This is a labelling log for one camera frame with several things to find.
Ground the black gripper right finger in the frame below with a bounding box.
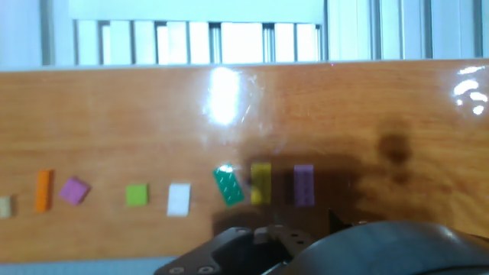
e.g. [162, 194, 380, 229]
[328, 208, 360, 235]

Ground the white paper sheet with slits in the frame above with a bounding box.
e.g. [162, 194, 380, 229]
[68, 0, 326, 65]

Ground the glossy wooden board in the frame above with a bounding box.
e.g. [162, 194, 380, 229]
[0, 59, 489, 265]

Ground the lime green Lego block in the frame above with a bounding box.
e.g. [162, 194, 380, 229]
[125, 183, 149, 208]

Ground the pink Lego block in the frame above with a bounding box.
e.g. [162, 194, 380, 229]
[59, 176, 92, 206]

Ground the grey Lego baseplate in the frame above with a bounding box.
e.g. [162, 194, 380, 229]
[0, 256, 180, 275]

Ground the yellow Lego block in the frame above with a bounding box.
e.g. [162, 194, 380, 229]
[250, 163, 272, 205]

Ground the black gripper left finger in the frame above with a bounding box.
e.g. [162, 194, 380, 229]
[152, 224, 318, 275]

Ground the beige Lego block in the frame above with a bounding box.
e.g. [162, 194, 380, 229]
[0, 196, 12, 219]

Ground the orange Lego block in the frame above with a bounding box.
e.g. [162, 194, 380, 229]
[34, 170, 53, 214]

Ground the purple Lego block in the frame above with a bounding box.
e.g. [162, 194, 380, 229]
[293, 164, 316, 208]

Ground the dark green Lego block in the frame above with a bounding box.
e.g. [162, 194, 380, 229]
[212, 163, 245, 207]

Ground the white Lego block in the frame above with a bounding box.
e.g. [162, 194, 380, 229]
[167, 183, 192, 218]

